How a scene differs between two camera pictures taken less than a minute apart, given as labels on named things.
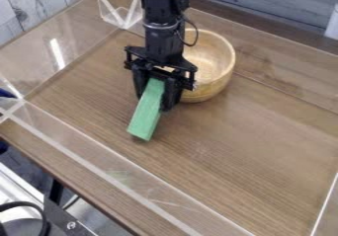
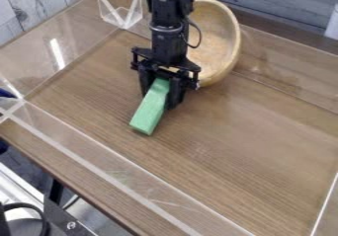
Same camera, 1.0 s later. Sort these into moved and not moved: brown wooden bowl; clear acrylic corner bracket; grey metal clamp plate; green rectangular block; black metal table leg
Moved: green rectangular block; brown wooden bowl
Not moved: black metal table leg; grey metal clamp plate; clear acrylic corner bracket
